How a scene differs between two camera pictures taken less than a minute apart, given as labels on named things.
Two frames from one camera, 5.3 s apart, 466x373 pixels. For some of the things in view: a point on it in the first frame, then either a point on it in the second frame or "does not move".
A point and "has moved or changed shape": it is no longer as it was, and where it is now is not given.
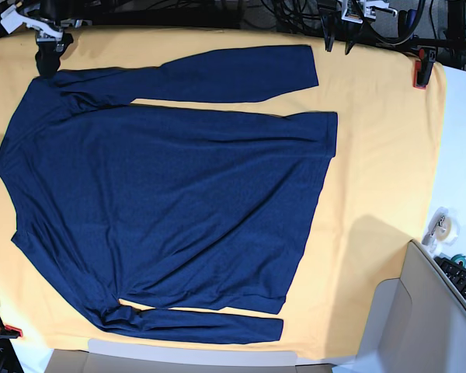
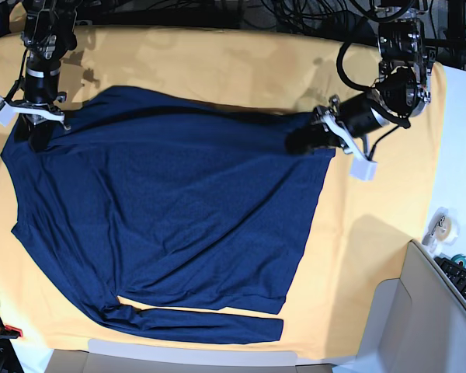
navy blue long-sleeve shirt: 125,200 has moved or changed shape
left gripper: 48,54 → 34,128
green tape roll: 459,258 does not move
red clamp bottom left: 8,332 does not move
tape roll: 443,229 does not move
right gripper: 356,12 → 305,139
